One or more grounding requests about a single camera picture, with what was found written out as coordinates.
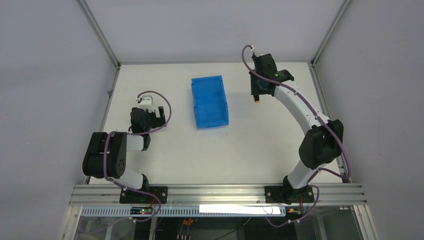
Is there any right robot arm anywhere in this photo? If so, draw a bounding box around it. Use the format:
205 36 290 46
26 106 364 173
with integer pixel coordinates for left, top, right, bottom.
249 53 344 205

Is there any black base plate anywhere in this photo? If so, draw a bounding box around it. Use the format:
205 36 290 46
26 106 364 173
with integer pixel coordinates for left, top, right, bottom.
119 186 169 204
264 185 315 205

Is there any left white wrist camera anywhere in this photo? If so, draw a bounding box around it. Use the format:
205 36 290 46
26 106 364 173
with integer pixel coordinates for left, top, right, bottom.
137 95 155 113

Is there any aluminium front rail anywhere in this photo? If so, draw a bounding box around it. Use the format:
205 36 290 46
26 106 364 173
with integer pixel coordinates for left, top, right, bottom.
69 183 367 207

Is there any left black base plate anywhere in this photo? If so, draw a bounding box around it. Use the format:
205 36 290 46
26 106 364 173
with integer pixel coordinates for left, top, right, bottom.
119 186 169 204

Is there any blue plastic bin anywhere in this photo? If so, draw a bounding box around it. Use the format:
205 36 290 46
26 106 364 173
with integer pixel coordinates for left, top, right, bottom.
191 75 229 130

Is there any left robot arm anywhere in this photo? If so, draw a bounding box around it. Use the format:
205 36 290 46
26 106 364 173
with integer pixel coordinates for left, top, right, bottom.
82 106 166 193

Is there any black yellow screwdriver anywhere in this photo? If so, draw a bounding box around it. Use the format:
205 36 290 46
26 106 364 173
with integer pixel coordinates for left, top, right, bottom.
253 95 260 103

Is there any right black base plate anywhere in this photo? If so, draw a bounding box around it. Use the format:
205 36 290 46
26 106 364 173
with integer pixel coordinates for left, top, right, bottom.
264 185 315 205

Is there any green circuit board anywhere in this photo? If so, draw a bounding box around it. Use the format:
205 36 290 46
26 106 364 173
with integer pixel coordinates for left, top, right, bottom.
130 207 154 215

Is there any white slotted cable duct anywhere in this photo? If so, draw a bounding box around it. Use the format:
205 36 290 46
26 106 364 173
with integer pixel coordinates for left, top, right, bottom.
81 204 286 218

